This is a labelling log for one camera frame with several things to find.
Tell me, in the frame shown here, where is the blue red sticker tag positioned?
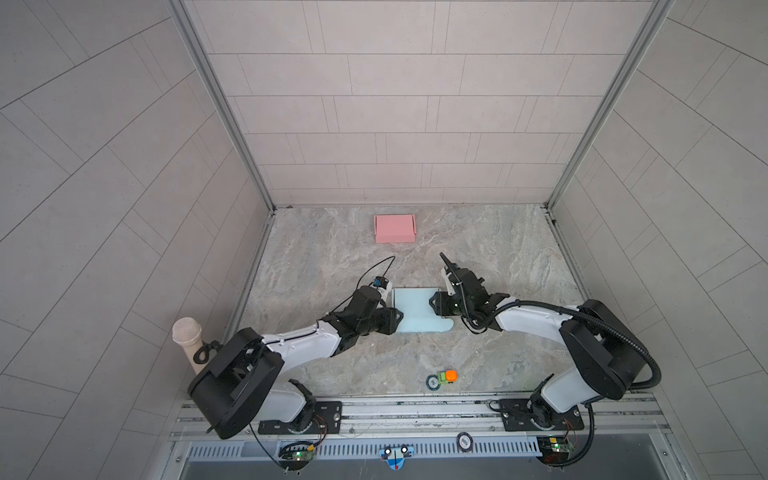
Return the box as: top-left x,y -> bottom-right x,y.
379,445 -> 414,471

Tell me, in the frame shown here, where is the right green circuit board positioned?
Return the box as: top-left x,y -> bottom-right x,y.
536,436 -> 576,465

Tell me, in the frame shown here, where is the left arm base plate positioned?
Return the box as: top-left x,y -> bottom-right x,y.
258,401 -> 343,435

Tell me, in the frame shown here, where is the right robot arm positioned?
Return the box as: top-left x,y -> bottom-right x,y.
430,259 -> 662,430

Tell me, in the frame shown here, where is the light blue paper box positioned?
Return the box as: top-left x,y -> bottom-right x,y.
392,288 -> 454,334

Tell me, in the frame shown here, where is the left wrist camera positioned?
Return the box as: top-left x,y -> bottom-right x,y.
370,276 -> 392,294

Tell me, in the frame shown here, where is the pink paper box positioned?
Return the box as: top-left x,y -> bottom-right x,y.
374,214 -> 417,244

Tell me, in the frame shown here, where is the orange green small toy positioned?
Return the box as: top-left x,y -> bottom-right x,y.
438,370 -> 458,384

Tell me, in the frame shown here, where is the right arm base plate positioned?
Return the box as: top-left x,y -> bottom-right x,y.
489,398 -> 585,432

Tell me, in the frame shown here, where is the left green circuit board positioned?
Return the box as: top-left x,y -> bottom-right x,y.
278,441 -> 317,471

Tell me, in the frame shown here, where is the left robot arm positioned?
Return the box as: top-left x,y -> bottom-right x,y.
188,286 -> 404,440

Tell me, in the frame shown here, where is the aluminium rail frame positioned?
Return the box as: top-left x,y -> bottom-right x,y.
170,392 -> 670,445

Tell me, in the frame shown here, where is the green circuit board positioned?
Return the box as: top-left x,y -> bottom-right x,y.
536,436 -> 576,465
278,441 -> 317,471

